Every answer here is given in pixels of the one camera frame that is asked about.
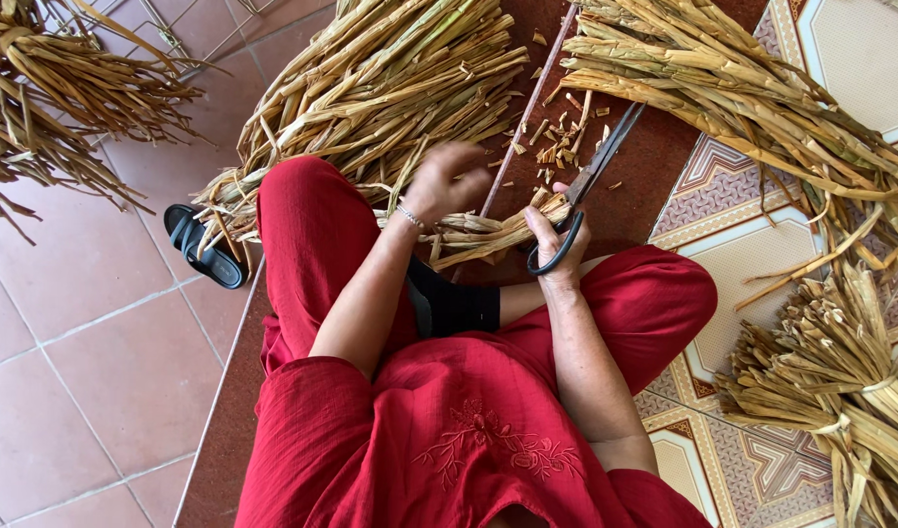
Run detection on tied bundles of dried stalks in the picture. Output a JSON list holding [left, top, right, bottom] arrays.
[[715, 263, 898, 528]]

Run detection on black-handled metal scissors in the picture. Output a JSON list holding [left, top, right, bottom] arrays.
[[526, 101, 647, 277]]

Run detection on person's red embroidered shirt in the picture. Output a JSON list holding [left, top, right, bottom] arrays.
[[234, 343, 714, 528]]

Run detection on person's right hand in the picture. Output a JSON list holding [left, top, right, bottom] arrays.
[[524, 182, 594, 288]]

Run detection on spread heap of dried stalks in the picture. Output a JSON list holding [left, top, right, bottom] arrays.
[[559, 0, 898, 310]]

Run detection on black sandal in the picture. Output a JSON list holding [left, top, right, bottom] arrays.
[[405, 253, 502, 339], [163, 204, 249, 290]]

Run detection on large heap of dried stalks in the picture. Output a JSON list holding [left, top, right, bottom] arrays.
[[191, 0, 531, 259]]

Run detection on metal wire rack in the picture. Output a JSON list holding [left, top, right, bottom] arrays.
[[38, 0, 281, 76]]

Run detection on scattered cut stalk scraps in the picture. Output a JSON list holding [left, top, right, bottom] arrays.
[[486, 28, 628, 200]]

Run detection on person's left hand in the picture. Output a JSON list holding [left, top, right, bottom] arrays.
[[399, 141, 495, 230]]

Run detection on small bundle of dried stalks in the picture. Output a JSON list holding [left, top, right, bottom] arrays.
[[376, 187, 573, 272]]

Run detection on dark heap of dried stalks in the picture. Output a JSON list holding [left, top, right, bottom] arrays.
[[0, 0, 217, 246]]

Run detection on person's red trousers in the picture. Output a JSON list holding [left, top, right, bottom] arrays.
[[256, 155, 719, 400]]

